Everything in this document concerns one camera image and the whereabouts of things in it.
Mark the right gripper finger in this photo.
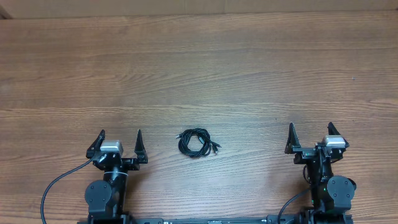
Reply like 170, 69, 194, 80
284, 123, 301, 154
328, 122, 349, 147

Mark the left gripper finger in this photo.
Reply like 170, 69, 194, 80
86, 129, 105, 159
134, 129, 148, 164

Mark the black cable bundle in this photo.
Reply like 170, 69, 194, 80
175, 128, 222, 159

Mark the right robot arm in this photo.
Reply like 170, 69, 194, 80
277, 123, 357, 224

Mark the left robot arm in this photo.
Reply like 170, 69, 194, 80
85, 130, 148, 224

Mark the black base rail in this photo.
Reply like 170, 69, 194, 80
77, 215, 354, 224

